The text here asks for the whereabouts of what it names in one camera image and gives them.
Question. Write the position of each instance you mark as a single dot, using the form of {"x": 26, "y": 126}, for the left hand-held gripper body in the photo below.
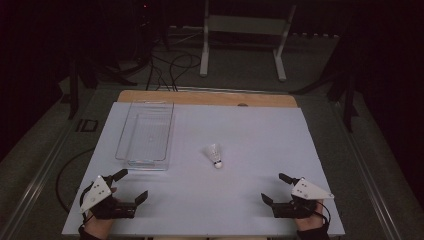
{"x": 96, "y": 195}

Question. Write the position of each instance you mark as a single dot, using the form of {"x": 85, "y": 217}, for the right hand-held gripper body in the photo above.
{"x": 308, "y": 191}

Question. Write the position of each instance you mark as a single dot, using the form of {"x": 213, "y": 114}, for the clear plastic container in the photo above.
{"x": 146, "y": 133}

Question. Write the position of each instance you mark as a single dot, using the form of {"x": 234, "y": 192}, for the white shuttlecock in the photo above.
{"x": 215, "y": 154}

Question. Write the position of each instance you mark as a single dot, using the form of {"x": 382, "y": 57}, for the person's right hand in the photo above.
{"x": 311, "y": 221}

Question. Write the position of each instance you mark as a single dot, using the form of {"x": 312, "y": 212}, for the person's left hand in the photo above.
{"x": 98, "y": 226}

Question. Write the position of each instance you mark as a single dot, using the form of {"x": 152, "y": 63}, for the white table mat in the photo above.
{"x": 233, "y": 133}

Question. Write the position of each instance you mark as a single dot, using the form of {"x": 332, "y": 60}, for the black tripod legs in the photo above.
{"x": 348, "y": 106}

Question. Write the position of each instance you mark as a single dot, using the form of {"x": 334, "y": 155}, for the black stand legs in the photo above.
{"x": 74, "y": 93}

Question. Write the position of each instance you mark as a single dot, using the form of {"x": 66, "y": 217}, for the wooden table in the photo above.
{"x": 206, "y": 98}

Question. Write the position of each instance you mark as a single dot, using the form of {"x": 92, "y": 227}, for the white metal stand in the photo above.
{"x": 246, "y": 25}

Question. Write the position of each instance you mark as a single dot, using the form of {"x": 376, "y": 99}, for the metal floor rail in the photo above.
{"x": 36, "y": 180}
{"x": 366, "y": 180}

